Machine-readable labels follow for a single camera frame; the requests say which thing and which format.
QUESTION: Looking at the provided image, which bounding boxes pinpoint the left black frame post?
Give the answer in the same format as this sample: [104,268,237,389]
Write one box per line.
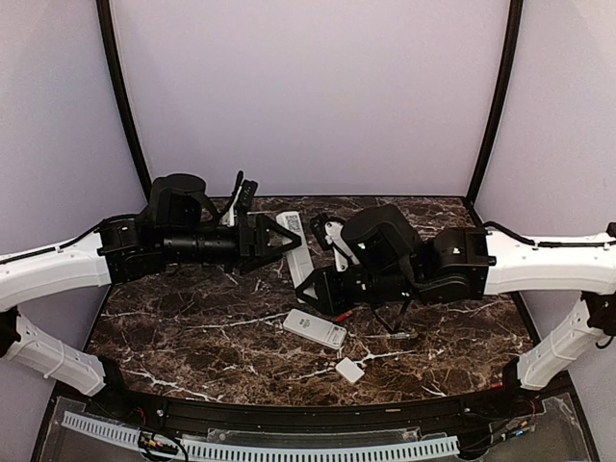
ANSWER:
[95,0,152,199]

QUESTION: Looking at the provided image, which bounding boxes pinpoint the white slotted cable duct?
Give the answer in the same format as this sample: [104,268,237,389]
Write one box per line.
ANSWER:
[61,411,459,462]

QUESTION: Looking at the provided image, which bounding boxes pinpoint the black front table rail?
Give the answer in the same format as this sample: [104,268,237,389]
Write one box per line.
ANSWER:
[91,388,540,435]

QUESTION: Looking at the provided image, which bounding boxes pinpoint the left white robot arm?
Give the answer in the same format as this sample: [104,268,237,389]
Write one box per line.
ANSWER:
[1,173,302,420]

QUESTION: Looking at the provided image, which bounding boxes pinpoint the black frame post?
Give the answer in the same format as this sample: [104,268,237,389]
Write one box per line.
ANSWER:
[95,0,152,199]
[465,0,524,208]

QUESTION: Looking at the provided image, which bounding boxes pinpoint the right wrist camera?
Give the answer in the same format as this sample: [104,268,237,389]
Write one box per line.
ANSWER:
[309,213,359,272]

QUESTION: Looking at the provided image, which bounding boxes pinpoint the red yellow battery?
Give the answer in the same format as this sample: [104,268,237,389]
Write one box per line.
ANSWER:
[336,311,353,322]

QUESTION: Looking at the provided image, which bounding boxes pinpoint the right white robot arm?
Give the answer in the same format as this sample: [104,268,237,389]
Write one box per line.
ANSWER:
[295,204,615,418]

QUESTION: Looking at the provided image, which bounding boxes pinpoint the white battery cover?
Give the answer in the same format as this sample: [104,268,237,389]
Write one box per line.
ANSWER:
[335,357,365,384]

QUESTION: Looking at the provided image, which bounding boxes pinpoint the clear pen screwdriver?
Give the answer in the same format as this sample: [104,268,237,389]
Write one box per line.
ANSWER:
[373,332,418,340]

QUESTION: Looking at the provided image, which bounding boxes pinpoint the white remote green buttons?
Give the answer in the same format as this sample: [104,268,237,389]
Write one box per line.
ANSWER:
[283,309,347,350]

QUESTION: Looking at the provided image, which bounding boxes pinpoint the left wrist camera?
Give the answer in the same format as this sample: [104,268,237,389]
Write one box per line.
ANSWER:
[219,170,258,227]

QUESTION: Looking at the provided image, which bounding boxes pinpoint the right black frame post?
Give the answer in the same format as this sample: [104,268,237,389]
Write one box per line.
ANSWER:
[465,0,524,208]

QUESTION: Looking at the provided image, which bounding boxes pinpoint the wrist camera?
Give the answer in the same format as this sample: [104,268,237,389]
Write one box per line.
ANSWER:
[219,170,258,227]
[309,213,359,272]

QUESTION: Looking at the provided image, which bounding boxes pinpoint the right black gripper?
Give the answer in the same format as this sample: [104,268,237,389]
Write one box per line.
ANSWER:
[295,263,423,316]

